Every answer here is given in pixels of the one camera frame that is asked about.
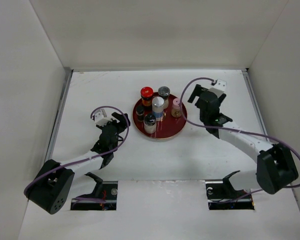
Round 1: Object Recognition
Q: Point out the small dark spice bottle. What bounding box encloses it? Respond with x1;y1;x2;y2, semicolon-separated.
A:
135;105;145;122

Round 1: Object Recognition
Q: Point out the black cap white bottle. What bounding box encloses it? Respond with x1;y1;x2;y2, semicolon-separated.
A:
143;113;157;134

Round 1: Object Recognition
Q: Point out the pink cap bottle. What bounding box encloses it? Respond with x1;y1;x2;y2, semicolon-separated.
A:
171;98;182;118

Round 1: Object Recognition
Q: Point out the grey lid white shaker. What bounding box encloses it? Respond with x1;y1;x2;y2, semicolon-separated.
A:
157;86;171;109

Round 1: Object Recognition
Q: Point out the red lid sauce jar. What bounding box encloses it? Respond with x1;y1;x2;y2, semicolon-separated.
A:
140;86;154;108

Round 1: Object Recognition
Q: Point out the silver lid blue label bottle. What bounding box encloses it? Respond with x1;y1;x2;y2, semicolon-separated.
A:
152;96;165;122

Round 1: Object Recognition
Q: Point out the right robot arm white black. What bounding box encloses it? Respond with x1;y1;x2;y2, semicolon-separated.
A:
187;84;299;195

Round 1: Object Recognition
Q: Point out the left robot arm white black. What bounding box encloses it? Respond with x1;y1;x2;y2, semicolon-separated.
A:
23;109;131;215

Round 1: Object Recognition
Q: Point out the red round tray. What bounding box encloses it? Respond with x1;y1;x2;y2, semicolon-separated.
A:
131;94;186;140

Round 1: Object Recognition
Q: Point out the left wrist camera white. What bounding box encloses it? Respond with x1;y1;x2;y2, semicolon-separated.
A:
92;108;111;127

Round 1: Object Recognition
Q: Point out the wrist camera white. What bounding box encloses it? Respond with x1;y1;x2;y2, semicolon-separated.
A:
92;108;111;127
208;79;227;98

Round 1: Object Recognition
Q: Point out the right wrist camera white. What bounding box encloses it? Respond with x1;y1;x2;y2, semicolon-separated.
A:
208;79;227;98

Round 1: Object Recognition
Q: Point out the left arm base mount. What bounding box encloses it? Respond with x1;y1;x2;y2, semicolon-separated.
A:
70;172;119;211

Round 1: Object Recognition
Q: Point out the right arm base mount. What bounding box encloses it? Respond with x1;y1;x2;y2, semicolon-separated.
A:
205;170;255;211

